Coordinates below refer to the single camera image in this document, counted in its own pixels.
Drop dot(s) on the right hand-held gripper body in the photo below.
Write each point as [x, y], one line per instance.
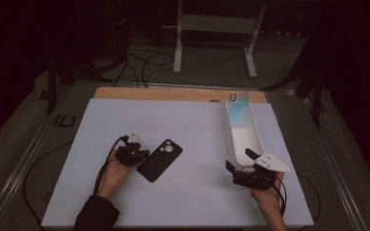
[257, 178]

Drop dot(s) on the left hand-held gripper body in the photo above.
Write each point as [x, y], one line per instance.
[127, 155]

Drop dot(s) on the white rectangular box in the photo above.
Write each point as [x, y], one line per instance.
[244, 141]

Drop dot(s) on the black phone case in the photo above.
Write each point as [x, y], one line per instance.
[159, 160]

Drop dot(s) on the pale teal phone case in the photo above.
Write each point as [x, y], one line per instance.
[238, 110]

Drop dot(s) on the person's right hand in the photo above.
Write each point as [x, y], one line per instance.
[268, 197]

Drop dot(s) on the person's left hand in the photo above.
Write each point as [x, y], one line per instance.
[115, 178]

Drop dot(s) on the white table mat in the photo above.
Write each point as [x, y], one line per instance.
[189, 128]

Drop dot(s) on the grey metal stand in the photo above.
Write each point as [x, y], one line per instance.
[218, 24]

